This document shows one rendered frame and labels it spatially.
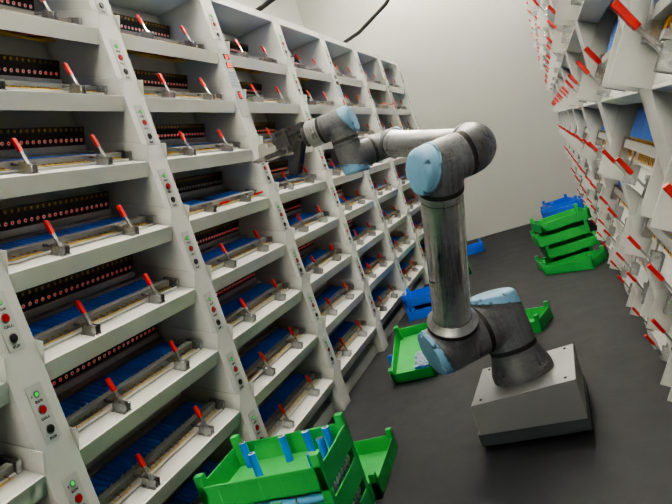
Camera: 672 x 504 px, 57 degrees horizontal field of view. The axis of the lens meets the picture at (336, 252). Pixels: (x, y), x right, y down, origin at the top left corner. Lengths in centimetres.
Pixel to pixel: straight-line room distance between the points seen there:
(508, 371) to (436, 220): 59
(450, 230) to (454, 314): 28
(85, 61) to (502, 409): 159
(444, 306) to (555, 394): 40
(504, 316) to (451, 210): 47
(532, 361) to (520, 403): 14
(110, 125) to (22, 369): 85
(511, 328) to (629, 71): 117
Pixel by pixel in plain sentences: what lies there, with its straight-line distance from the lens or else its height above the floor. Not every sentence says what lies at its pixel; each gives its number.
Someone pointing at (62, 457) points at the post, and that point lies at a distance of 145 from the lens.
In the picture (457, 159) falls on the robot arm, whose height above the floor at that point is 86.
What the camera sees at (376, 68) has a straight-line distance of 524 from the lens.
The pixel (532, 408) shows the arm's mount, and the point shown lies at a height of 12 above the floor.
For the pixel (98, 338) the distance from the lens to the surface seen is 156.
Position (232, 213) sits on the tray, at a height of 92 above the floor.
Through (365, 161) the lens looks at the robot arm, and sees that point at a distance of 203.
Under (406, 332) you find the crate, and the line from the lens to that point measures 293.
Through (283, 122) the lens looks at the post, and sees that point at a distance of 322.
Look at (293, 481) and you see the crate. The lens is 135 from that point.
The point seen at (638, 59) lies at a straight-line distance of 87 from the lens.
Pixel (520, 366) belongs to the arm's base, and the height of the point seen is 21.
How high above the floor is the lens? 89
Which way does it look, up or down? 6 degrees down
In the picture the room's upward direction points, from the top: 19 degrees counter-clockwise
